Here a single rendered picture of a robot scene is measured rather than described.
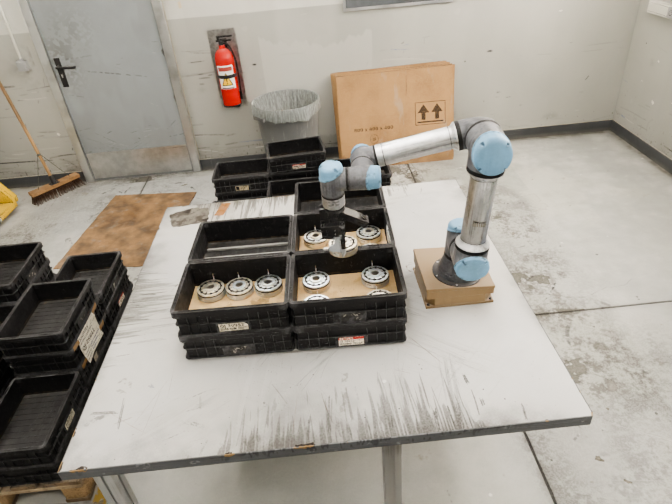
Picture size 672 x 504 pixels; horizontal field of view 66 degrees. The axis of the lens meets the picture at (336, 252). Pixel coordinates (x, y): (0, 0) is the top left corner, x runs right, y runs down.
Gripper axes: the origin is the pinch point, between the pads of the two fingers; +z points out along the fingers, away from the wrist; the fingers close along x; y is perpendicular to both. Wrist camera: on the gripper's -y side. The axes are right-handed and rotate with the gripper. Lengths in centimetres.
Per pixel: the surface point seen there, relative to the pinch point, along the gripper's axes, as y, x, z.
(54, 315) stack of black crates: 140, -34, 55
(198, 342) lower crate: 54, 20, 19
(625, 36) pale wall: -263, -309, 58
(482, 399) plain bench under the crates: -38, 50, 24
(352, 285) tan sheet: -1.8, 1.5, 17.0
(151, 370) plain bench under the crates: 72, 25, 26
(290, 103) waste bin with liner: 33, -290, 81
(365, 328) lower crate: -4.7, 20.7, 19.2
